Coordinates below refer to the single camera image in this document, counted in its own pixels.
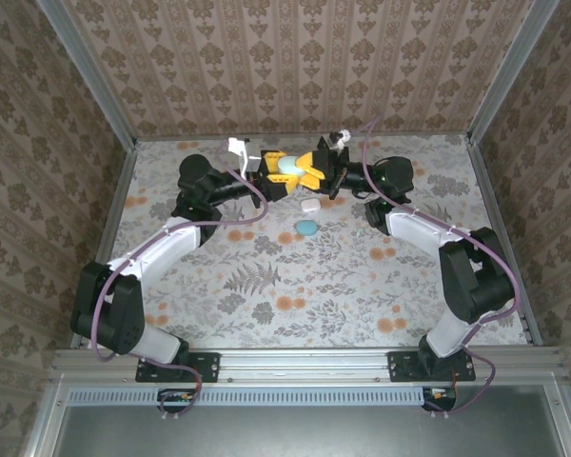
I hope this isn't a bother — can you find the aluminium base beam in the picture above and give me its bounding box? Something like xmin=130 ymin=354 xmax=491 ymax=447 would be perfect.
xmin=51 ymin=349 xmax=565 ymax=385

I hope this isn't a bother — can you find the grey metal panel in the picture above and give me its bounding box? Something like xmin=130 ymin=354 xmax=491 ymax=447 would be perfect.
xmin=51 ymin=404 xmax=570 ymax=457

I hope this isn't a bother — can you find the aluminium table side rail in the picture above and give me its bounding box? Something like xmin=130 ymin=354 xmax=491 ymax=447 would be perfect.
xmin=466 ymin=137 xmax=546 ymax=348
xmin=70 ymin=140 xmax=139 ymax=351

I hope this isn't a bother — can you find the grey slotted cable duct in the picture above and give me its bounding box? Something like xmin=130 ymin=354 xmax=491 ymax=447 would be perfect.
xmin=68 ymin=386 xmax=456 ymax=407

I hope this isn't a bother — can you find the mint green earbud charging case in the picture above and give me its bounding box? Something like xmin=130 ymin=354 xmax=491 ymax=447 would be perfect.
xmin=277 ymin=155 xmax=305 ymax=177

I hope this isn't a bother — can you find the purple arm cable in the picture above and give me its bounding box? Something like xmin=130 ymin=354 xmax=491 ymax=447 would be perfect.
xmin=89 ymin=141 xmax=270 ymax=421
xmin=359 ymin=111 xmax=522 ymax=416

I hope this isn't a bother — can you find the blue earbud charging case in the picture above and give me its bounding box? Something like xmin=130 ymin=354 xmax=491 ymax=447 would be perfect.
xmin=294 ymin=219 xmax=322 ymax=238

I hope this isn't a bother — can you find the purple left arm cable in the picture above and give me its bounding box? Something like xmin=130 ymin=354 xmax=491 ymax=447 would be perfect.
xmin=89 ymin=141 xmax=270 ymax=421

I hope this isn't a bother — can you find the aluminium table back rail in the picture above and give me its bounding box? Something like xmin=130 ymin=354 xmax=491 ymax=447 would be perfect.
xmin=133 ymin=132 xmax=473 ymax=143

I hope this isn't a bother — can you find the black connector module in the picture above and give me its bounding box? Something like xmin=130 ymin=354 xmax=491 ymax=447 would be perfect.
xmin=157 ymin=387 xmax=196 ymax=414
xmin=421 ymin=386 xmax=458 ymax=411

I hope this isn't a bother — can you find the aluminium frame post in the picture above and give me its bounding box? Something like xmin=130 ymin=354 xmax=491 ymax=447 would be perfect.
xmin=36 ymin=0 xmax=139 ymax=152
xmin=466 ymin=0 xmax=561 ymax=147

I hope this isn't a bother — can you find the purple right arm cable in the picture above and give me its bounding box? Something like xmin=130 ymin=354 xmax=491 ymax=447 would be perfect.
xmin=359 ymin=111 xmax=522 ymax=416

